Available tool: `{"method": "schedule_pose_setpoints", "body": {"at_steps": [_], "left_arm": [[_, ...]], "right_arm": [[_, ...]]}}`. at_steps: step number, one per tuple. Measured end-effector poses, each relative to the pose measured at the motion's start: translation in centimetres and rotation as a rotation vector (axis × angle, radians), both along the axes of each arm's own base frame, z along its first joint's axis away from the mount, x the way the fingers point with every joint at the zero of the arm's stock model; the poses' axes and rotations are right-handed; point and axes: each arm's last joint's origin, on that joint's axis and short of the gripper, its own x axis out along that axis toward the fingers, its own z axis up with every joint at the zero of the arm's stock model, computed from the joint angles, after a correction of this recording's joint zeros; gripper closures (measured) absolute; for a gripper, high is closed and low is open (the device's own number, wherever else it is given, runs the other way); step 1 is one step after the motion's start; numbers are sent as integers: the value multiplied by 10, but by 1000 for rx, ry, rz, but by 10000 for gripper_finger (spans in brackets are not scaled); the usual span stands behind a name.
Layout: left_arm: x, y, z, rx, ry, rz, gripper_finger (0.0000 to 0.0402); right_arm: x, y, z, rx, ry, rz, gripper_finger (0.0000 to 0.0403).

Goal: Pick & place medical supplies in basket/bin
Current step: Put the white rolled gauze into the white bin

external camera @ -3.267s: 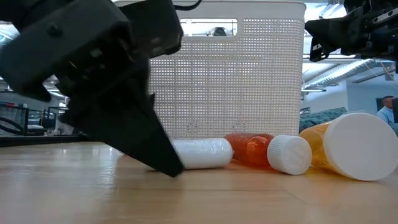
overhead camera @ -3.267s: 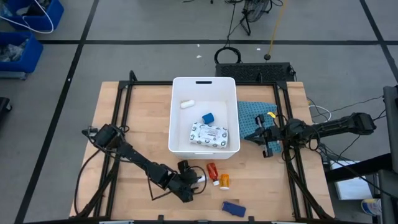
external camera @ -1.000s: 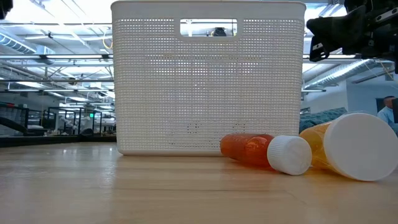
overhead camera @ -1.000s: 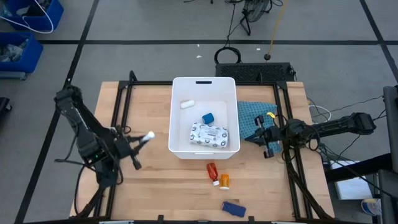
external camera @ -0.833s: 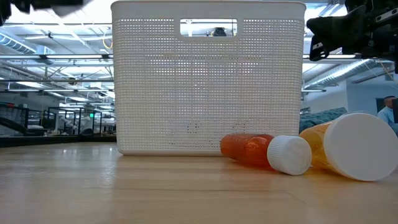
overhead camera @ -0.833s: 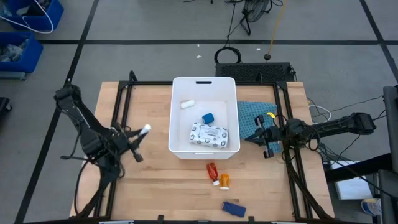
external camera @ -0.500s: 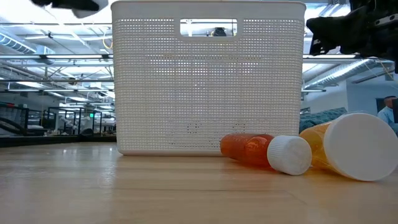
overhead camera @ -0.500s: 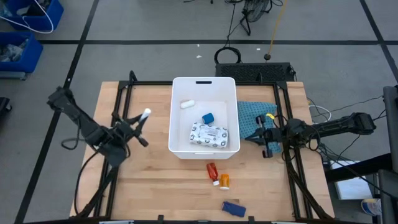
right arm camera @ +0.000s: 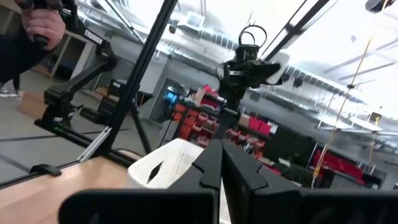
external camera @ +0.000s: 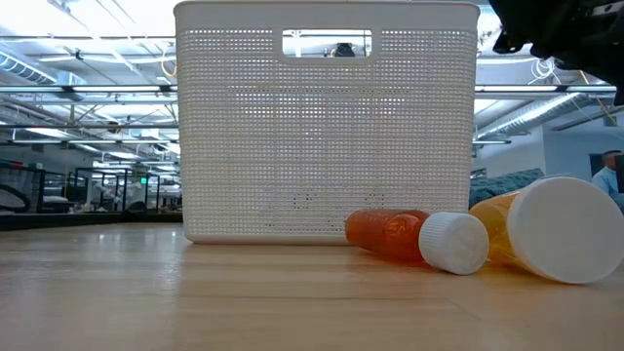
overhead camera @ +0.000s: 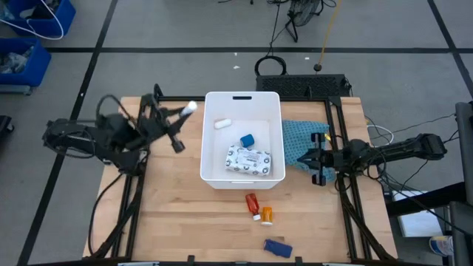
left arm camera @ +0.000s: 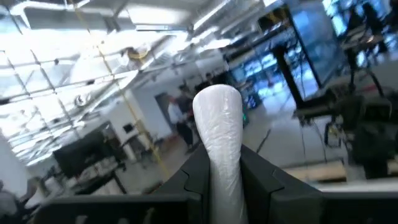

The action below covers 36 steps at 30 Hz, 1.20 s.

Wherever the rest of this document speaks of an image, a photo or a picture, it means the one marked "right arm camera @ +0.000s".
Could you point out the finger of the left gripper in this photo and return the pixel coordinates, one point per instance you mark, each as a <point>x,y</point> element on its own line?
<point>262,73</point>
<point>278,82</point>

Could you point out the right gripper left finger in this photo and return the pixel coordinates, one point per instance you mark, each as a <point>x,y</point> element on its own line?
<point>161,207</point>

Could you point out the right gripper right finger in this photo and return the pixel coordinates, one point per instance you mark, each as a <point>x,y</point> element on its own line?
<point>295,207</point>

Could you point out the slim white gauze roll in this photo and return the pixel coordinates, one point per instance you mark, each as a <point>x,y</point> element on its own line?
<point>283,62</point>

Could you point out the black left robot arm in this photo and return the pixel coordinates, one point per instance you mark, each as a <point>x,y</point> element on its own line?
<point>227,121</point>

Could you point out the white perforated plastic basket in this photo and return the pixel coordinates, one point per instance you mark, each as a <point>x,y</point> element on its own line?
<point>177,161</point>

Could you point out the red cabinet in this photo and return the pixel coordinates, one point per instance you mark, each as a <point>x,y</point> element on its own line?
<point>335,163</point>

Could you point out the shelf with red bins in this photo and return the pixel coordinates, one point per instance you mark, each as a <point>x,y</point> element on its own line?
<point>192,121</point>

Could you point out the blue screen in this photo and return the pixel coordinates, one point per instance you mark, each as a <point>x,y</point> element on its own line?
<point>171,98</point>

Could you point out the black equipment on tripod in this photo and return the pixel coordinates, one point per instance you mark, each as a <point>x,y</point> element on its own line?
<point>107,107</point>

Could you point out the cardboard box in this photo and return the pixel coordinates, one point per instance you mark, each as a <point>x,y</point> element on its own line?
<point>31,105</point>

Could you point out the wooden shelf unit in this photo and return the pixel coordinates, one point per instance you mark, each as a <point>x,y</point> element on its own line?
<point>71,56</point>

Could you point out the person's hand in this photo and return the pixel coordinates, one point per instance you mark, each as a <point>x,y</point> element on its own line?
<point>43,25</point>

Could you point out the person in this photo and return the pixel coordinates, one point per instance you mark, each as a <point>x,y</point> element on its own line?
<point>18,56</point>

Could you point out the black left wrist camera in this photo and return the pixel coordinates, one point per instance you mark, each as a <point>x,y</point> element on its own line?
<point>247,53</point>

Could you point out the black aluminium table frame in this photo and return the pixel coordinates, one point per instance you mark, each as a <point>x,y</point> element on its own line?
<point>140,71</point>

